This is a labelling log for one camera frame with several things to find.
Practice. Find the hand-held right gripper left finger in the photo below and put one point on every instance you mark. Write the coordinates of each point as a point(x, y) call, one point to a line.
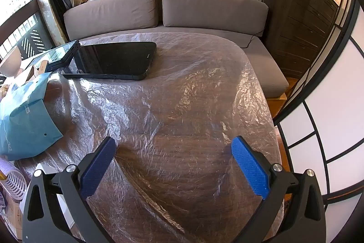
point(96, 166)

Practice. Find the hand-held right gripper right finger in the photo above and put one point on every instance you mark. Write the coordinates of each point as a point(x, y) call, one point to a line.
point(250, 169)

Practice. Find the purple hair roller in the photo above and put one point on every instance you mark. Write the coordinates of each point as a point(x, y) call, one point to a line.
point(15, 184)

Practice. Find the white medicine box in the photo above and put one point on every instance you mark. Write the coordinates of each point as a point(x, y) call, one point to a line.
point(12, 217)
point(35, 70)

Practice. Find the white paper sliding screen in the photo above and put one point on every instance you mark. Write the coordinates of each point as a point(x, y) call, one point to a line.
point(327, 132)

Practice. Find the clear plastic table cover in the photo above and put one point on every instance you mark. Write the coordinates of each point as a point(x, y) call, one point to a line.
point(170, 103)

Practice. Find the small black tablet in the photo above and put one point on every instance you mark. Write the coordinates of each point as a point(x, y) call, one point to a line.
point(61, 53)

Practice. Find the white cup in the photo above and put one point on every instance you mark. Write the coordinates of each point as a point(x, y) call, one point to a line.
point(11, 60)

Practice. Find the balcony railing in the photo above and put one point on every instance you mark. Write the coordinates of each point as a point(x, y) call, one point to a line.
point(31, 41)

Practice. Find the brown sofa back cushion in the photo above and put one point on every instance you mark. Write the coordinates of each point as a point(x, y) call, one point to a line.
point(213, 9)
point(113, 13)

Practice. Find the dark wooden cabinet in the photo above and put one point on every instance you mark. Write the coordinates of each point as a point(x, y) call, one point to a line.
point(298, 21)

